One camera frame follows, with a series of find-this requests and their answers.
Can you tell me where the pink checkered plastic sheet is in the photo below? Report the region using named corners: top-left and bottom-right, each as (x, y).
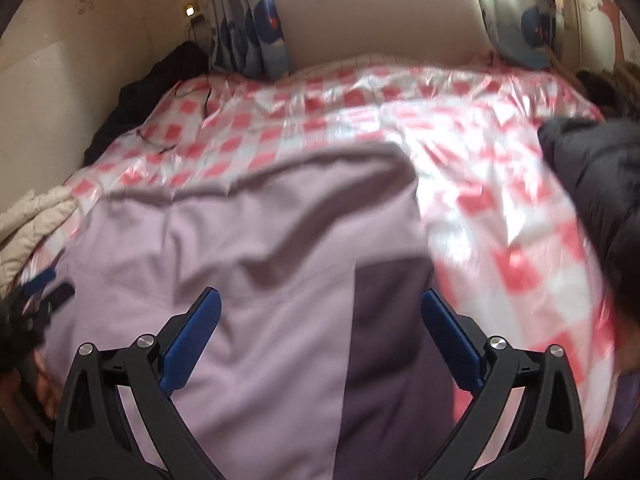
top-left (36, 65), bottom-right (617, 462)

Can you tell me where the cream quilted duvet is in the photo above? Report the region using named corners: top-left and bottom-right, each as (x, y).
top-left (0, 185), bottom-right (77, 299)

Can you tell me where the dark grey puffer jacket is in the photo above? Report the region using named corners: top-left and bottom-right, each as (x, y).
top-left (537, 71), bottom-right (640, 371)

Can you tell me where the pink padded headboard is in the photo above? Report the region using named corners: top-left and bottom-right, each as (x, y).
top-left (274, 0), bottom-right (490, 70)

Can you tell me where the blue patterned curtain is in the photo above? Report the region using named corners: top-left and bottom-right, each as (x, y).
top-left (478, 0), bottom-right (564, 70)
top-left (206, 0), bottom-right (290, 81)

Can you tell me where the black clothing pile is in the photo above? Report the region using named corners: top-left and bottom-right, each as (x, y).
top-left (82, 41), bottom-right (208, 167)

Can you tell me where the left hand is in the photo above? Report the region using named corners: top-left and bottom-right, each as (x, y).
top-left (1, 350), bottom-right (61, 455)

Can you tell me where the blue patterned curtain left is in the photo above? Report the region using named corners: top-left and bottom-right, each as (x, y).
top-left (206, 0), bottom-right (290, 81)

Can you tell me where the lilac and purple garment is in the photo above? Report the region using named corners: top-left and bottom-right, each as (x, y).
top-left (42, 144), bottom-right (454, 479)

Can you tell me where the wall power socket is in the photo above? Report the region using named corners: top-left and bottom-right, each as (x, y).
top-left (183, 3), bottom-right (198, 18)

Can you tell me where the blue patterned curtain right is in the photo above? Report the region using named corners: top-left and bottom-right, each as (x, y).
top-left (478, 0), bottom-right (564, 70)

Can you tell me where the white painted wardrobe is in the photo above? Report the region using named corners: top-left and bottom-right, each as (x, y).
top-left (565, 0), bottom-right (639, 73)

